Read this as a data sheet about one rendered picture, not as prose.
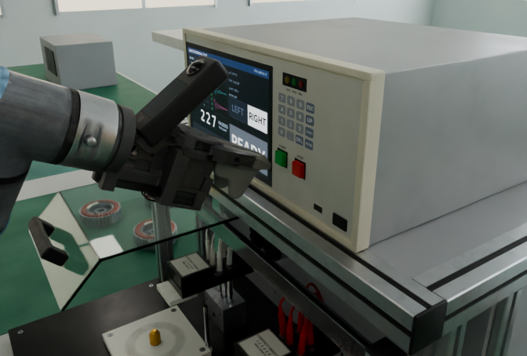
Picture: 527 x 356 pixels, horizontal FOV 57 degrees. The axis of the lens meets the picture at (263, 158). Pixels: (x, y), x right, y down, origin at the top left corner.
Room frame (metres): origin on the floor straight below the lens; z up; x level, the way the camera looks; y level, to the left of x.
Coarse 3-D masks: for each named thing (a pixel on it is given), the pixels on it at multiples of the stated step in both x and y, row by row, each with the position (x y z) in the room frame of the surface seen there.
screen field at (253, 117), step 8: (232, 104) 0.69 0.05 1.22; (240, 104) 0.67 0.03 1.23; (248, 104) 0.65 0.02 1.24; (232, 112) 0.69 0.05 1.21; (240, 112) 0.67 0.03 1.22; (248, 112) 0.65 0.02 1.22; (256, 112) 0.64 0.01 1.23; (264, 112) 0.62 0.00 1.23; (240, 120) 0.67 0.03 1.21; (248, 120) 0.65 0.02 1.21; (256, 120) 0.64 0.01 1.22; (264, 120) 0.62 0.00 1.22; (256, 128) 0.64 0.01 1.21; (264, 128) 0.62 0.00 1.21
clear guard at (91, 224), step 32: (64, 192) 0.72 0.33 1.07; (96, 192) 0.72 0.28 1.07; (128, 192) 0.72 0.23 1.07; (64, 224) 0.64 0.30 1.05; (96, 224) 0.62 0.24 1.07; (128, 224) 0.62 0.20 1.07; (160, 224) 0.62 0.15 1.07; (192, 224) 0.62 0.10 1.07; (96, 256) 0.53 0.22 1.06; (64, 288) 0.52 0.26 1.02
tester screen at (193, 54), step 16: (192, 48) 0.80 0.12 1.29; (224, 64) 0.71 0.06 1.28; (240, 64) 0.67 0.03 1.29; (240, 80) 0.67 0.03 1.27; (256, 80) 0.64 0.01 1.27; (208, 96) 0.76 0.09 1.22; (224, 96) 0.71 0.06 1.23; (240, 96) 0.67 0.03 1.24; (256, 96) 0.64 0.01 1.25; (192, 112) 0.81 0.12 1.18; (224, 112) 0.71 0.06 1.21; (208, 128) 0.76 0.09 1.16; (224, 128) 0.71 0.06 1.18; (240, 128) 0.67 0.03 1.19
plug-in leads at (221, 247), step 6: (228, 222) 0.77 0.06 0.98; (210, 246) 0.78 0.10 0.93; (222, 246) 0.78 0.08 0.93; (228, 246) 0.75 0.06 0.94; (210, 252) 0.75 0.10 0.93; (222, 252) 0.78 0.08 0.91; (228, 252) 0.75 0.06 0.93; (234, 252) 0.79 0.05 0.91; (210, 258) 0.75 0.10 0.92; (222, 258) 0.74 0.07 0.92; (228, 258) 0.75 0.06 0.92; (210, 264) 0.75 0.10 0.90; (222, 264) 0.74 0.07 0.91; (228, 264) 0.75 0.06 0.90; (216, 270) 0.74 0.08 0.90; (222, 270) 0.74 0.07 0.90
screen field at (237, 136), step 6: (234, 126) 0.69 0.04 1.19; (234, 132) 0.69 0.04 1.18; (240, 132) 0.67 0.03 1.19; (246, 132) 0.66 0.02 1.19; (234, 138) 0.69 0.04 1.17; (240, 138) 0.67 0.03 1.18; (246, 138) 0.66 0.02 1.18; (252, 138) 0.65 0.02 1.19; (258, 138) 0.63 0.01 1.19; (240, 144) 0.67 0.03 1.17; (246, 144) 0.66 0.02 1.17; (252, 144) 0.65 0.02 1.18; (258, 144) 0.63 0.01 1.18; (264, 144) 0.62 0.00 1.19; (258, 150) 0.63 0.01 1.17; (264, 150) 0.62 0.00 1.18; (264, 174) 0.62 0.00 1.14
